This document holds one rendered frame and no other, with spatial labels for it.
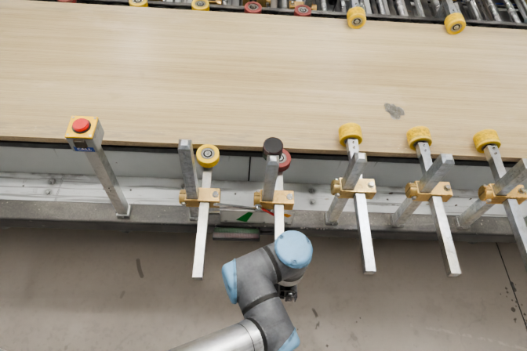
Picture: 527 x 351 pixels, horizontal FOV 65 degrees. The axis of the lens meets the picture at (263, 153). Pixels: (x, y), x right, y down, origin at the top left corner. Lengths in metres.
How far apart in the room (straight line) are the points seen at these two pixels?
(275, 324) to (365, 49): 1.29
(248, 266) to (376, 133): 0.82
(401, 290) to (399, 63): 1.16
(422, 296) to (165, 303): 1.29
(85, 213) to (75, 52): 0.66
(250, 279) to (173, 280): 1.28
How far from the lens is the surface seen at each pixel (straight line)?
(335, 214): 1.49
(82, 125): 1.15
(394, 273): 2.35
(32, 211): 1.71
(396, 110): 1.67
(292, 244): 0.98
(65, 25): 2.00
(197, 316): 2.15
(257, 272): 0.96
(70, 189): 1.80
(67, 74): 1.78
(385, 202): 1.77
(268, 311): 0.94
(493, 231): 1.81
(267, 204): 1.39
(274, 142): 1.22
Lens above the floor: 2.10
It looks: 56 degrees down
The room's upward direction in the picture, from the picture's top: 7 degrees clockwise
